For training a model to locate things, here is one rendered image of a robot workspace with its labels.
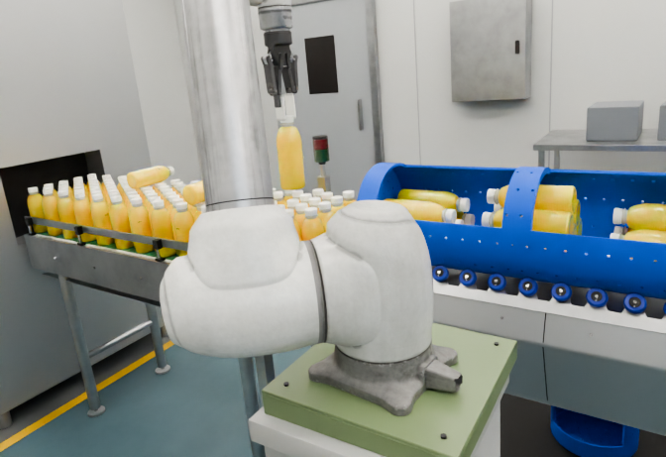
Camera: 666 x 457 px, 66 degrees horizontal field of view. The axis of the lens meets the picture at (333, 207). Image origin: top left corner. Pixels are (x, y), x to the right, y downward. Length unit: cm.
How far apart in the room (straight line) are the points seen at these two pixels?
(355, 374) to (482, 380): 20
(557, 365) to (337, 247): 81
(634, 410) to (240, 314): 104
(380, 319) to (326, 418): 16
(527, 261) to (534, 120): 344
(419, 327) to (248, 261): 27
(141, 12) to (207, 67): 567
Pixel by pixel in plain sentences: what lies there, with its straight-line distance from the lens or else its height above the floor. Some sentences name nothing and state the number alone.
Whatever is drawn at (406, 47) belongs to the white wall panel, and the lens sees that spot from 498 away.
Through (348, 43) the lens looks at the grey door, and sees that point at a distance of 521.
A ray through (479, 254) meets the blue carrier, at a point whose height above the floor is 104.
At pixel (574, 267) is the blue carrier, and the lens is 128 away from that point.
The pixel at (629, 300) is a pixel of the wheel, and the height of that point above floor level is 97.
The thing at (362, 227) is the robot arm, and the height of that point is 130.
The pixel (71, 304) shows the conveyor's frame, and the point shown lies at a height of 58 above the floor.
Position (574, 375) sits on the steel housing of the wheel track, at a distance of 142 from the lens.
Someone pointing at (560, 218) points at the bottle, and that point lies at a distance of 131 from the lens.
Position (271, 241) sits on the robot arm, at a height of 130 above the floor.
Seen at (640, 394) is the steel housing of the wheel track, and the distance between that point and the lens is 142.
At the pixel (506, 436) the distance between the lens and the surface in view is 218.
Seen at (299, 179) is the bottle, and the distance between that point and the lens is 147.
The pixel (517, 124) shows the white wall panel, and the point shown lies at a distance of 471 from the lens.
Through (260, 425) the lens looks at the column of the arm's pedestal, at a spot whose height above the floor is 100.
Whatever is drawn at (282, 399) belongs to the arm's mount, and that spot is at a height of 104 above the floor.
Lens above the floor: 151
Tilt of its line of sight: 15 degrees down
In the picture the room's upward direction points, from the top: 5 degrees counter-clockwise
